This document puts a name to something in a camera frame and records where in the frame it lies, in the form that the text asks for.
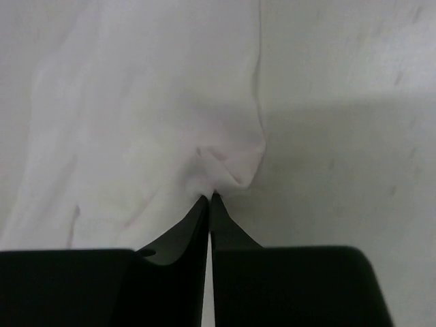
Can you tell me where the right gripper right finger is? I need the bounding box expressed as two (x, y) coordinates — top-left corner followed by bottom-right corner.
(210, 194), (393, 326)

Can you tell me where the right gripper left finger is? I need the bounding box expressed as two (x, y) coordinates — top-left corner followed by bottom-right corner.
(1, 197), (208, 326)

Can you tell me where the white tank top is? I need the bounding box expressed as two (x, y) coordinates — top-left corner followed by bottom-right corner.
(1, 1), (266, 250)

